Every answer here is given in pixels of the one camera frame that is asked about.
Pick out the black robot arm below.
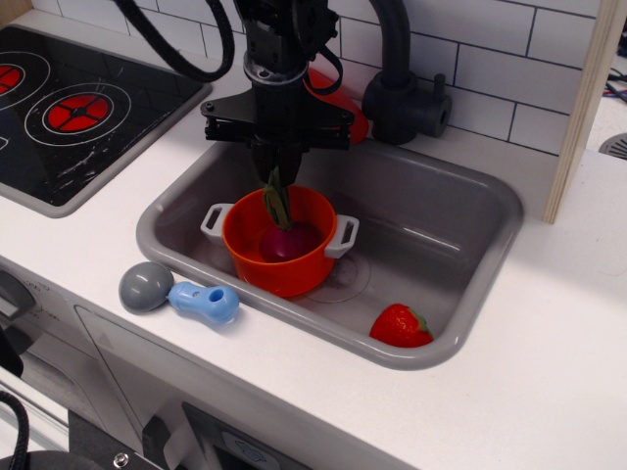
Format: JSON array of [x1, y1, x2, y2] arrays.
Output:
[[201, 1, 355, 186]]

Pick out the orange toy pot white handles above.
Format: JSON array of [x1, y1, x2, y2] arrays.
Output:
[[200, 186, 360, 298]]

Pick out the purple toy beet green leaves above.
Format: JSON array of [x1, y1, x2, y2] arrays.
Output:
[[260, 167, 321, 263]]

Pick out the dark grey toy faucet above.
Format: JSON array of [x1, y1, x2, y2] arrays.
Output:
[[362, 1, 452, 145]]

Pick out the light wooden side panel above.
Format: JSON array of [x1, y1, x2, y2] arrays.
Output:
[[542, 0, 626, 224]]

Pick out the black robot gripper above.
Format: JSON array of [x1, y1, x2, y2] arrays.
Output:
[[201, 66, 354, 187]]

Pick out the grey oven knob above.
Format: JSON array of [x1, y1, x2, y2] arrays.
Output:
[[0, 270, 36, 320]]

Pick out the black toy stove top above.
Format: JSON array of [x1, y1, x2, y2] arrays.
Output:
[[1, 25, 212, 218]]

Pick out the grey plastic sink basin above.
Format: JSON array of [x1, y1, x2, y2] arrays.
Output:
[[136, 140, 523, 370]]

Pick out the grey round floor vent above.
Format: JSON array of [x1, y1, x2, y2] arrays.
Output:
[[599, 132, 627, 161]]

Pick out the red toy sausage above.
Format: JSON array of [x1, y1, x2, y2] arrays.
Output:
[[306, 68, 369, 145]]

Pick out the black cable near camera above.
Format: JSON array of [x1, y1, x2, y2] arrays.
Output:
[[0, 391, 31, 470]]

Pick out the blue and grey toy ladle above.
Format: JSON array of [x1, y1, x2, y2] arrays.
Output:
[[118, 261, 240, 325]]

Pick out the red toy strawberry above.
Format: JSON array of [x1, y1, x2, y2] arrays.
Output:
[[369, 304, 434, 349]]

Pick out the black braided cable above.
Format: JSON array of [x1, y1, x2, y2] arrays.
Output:
[[113, 0, 237, 83]]

